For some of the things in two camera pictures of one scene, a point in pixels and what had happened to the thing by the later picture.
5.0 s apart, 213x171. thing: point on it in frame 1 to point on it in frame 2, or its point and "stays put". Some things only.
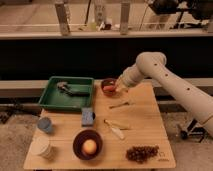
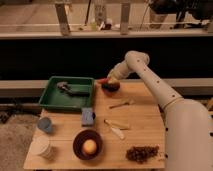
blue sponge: [87, 117] stays put
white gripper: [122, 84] to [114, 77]
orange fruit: [89, 146] stays put
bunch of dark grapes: [142, 153] stays put
